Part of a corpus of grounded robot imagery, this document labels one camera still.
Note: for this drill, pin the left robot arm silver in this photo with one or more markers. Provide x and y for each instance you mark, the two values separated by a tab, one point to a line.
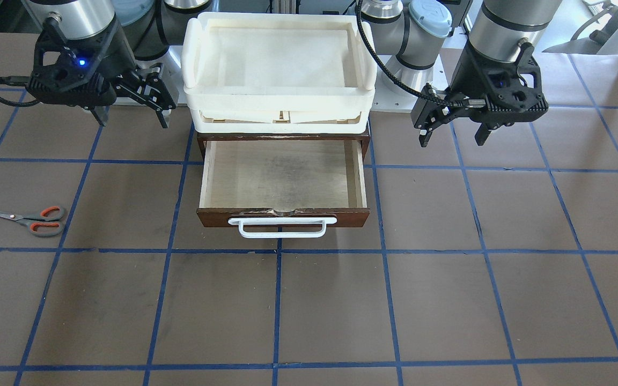
414	33

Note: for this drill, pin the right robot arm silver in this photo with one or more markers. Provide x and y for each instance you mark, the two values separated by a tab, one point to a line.
152	28

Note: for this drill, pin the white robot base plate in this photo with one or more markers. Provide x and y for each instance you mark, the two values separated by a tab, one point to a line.
390	98

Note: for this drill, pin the orange grey scissors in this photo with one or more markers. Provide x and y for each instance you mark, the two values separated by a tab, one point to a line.
46	223

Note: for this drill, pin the white plastic tray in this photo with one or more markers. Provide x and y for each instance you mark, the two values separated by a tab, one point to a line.
278	73

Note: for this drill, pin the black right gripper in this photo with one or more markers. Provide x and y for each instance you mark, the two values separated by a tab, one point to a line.
117	57

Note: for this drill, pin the wooden drawer white handle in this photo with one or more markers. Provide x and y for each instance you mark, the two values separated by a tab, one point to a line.
308	185

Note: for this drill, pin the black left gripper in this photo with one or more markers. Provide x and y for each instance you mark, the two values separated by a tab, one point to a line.
469	71

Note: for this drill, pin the dark brown wooden cabinet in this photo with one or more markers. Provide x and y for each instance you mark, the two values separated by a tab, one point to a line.
364	138

